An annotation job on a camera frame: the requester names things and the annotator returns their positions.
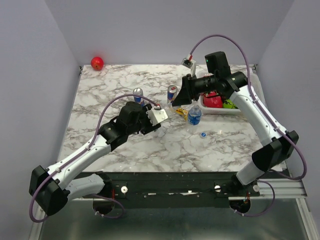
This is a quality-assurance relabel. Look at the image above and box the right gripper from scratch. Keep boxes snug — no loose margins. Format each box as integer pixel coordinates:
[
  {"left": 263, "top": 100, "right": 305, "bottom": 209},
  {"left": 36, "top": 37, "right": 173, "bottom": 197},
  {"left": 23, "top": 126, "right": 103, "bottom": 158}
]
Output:
[{"left": 172, "top": 73, "right": 218, "bottom": 106}]

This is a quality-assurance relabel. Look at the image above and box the blue label plastic bottle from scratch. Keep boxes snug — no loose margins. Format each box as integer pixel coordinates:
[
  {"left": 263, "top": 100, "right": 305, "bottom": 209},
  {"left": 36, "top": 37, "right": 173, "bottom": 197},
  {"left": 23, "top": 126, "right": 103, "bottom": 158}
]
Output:
[{"left": 187, "top": 104, "right": 202, "bottom": 134}]

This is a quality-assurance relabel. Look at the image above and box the blue bottle cap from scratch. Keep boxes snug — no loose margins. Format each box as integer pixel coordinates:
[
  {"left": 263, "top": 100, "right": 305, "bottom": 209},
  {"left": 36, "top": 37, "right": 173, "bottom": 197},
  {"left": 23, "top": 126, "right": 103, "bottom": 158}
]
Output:
[{"left": 200, "top": 132, "right": 207, "bottom": 138}]

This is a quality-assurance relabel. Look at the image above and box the clear plastic bottle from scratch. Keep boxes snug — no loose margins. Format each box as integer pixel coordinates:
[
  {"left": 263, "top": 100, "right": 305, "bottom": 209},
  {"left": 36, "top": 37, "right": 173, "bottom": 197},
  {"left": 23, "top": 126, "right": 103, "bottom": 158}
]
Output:
[{"left": 163, "top": 104, "right": 179, "bottom": 127}]

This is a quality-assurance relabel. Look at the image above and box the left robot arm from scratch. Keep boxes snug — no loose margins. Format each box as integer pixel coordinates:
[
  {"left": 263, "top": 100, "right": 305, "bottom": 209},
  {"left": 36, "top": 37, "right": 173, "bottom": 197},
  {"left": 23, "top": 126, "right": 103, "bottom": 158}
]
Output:
[{"left": 29, "top": 101, "right": 168, "bottom": 216}]

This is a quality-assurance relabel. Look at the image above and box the right blue energy drink can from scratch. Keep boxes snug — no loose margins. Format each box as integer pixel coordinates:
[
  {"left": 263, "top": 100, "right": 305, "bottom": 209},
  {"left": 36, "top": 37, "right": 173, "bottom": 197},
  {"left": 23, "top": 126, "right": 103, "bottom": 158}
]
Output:
[{"left": 167, "top": 84, "right": 178, "bottom": 104}]

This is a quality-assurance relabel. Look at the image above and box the blue energy drink can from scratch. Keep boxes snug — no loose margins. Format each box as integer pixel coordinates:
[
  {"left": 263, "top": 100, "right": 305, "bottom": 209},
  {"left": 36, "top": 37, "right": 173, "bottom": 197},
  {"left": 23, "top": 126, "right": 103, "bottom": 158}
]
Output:
[
  {"left": 132, "top": 87, "right": 145, "bottom": 107},
  {"left": 167, "top": 84, "right": 178, "bottom": 104}
]

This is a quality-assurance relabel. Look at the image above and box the yellow snack packet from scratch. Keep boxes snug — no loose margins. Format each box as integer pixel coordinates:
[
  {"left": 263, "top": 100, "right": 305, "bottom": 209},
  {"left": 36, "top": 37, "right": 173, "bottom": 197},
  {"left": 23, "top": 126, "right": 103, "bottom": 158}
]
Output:
[{"left": 175, "top": 107, "right": 188, "bottom": 121}]

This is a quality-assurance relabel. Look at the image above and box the red dragon fruit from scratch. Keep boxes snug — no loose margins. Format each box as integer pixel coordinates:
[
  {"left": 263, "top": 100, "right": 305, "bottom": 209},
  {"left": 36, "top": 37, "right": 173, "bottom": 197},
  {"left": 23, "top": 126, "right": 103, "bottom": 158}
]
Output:
[{"left": 202, "top": 91, "right": 223, "bottom": 108}]

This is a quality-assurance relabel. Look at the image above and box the left blue energy drink can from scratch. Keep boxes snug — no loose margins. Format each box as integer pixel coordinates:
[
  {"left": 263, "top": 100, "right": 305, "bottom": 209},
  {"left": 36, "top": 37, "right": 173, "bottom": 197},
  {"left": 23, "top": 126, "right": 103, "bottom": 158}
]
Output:
[{"left": 132, "top": 87, "right": 145, "bottom": 107}]

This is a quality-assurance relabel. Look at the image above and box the green toy fruit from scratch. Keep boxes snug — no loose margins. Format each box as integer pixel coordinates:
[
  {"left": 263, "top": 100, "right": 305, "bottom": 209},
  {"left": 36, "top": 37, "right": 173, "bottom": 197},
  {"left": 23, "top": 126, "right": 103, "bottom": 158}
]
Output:
[{"left": 222, "top": 99, "right": 237, "bottom": 109}]

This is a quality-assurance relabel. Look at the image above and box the white plastic basket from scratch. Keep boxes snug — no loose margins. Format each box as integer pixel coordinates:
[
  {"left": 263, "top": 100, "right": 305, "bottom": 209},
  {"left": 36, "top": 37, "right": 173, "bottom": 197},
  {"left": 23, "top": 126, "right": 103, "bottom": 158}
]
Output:
[{"left": 198, "top": 72, "right": 267, "bottom": 115}]

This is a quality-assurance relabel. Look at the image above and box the red apple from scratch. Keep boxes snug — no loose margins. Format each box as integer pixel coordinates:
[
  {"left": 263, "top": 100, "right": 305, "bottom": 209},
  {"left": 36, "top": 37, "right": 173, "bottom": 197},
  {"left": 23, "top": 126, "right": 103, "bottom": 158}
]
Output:
[{"left": 90, "top": 56, "right": 104, "bottom": 71}]

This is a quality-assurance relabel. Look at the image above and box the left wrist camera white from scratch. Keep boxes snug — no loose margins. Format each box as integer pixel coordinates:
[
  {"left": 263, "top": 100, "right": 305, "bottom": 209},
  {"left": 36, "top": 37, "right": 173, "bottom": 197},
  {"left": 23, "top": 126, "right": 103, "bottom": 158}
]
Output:
[{"left": 146, "top": 105, "right": 169, "bottom": 126}]

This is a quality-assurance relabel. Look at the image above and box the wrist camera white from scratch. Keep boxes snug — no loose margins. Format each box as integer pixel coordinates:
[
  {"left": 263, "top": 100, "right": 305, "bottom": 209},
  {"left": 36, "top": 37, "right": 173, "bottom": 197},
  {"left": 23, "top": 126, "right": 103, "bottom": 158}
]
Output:
[
  {"left": 146, "top": 105, "right": 169, "bottom": 126},
  {"left": 181, "top": 55, "right": 197, "bottom": 76}
]

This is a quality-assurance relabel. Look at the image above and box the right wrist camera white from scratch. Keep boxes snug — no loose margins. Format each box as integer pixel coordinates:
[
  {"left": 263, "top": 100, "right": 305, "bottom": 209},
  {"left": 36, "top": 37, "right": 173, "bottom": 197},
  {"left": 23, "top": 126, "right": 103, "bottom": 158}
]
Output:
[{"left": 181, "top": 55, "right": 197, "bottom": 76}]

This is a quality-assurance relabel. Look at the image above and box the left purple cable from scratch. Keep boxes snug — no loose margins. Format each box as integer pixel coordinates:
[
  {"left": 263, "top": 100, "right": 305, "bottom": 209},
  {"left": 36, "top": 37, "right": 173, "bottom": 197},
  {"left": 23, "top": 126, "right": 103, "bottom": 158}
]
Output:
[{"left": 29, "top": 94, "right": 161, "bottom": 223}]

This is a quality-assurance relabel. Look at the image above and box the purple cable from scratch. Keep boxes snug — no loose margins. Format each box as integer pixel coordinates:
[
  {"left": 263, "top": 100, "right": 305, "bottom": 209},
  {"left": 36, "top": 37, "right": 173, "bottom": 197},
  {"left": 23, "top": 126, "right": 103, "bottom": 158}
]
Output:
[
  {"left": 188, "top": 34, "right": 308, "bottom": 217},
  {"left": 29, "top": 94, "right": 161, "bottom": 223}
]

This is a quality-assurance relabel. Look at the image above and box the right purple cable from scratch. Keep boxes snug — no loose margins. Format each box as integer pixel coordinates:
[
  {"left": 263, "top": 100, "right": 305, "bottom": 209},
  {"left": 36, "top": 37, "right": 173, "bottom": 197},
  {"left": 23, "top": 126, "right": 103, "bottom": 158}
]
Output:
[{"left": 188, "top": 34, "right": 308, "bottom": 217}]

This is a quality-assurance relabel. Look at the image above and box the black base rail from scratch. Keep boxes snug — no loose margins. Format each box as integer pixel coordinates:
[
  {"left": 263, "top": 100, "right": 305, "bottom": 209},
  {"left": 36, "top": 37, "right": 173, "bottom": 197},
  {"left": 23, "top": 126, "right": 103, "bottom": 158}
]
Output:
[{"left": 82, "top": 171, "right": 266, "bottom": 210}]

